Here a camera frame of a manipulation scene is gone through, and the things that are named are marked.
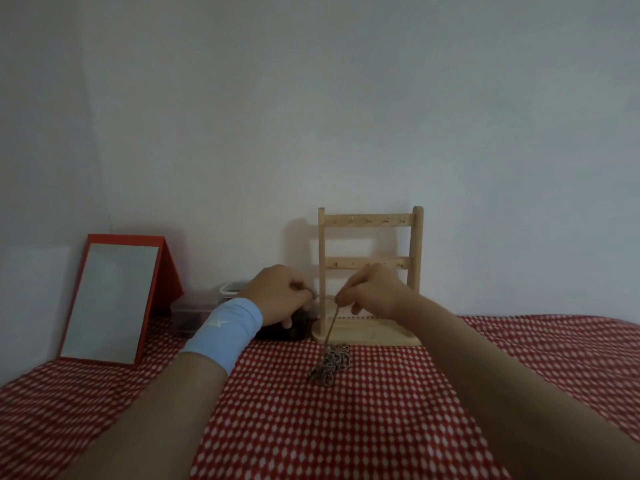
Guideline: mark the light blue wristband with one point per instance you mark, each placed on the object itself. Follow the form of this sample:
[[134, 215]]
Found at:
[[225, 330]]

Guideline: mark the red framed standing mirror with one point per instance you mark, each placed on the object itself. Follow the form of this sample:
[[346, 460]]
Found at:
[[117, 302]]

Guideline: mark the clear plastic storage box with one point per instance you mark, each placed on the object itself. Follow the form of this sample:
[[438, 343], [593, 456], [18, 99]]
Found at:
[[210, 307]]

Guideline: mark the person's right forearm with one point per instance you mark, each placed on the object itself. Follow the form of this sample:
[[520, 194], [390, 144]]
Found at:
[[505, 394]]

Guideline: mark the person's right hand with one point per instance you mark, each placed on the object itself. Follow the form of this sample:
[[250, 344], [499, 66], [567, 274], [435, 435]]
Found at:
[[377, 292]]

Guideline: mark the wooden jewelry stand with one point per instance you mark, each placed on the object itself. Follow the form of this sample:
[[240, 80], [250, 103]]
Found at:
[[367, 279]]

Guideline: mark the red white patterned tablecloth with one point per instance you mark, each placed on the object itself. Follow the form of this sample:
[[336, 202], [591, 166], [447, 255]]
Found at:
[[350, 409]]

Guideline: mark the person's left thumb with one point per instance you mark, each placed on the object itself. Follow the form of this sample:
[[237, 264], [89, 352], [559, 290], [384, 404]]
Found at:
[[286, 320]]

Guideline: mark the person's left forearm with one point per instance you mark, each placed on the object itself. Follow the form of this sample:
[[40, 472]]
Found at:
[[150, 419]]

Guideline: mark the person's left hand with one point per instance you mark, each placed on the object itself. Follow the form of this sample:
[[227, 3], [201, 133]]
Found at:
[[272, 294]]

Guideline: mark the person's right fingers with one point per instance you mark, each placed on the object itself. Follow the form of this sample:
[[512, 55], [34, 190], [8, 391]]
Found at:
[[352, 292]]

